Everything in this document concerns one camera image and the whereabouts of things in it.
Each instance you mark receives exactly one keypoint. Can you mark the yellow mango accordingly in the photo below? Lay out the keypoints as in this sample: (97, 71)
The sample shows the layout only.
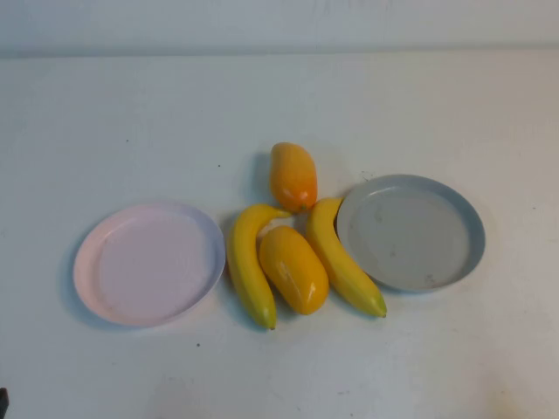
(297, 270)

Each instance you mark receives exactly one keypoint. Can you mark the orange blushed mango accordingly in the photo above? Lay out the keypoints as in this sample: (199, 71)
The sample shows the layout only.
(292, 174)

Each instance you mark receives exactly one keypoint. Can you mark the grey-blue round plate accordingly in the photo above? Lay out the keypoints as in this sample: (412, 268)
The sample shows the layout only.
(406, 235)

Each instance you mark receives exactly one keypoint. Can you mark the pink round plate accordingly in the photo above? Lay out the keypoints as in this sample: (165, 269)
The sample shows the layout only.
(148, 270)

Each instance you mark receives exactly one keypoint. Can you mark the yellow banana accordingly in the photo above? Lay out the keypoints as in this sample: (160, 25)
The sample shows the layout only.
(336, 257)
(246, 262)

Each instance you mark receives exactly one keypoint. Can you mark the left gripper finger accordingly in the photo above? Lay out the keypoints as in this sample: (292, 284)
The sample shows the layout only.
(3, 403)

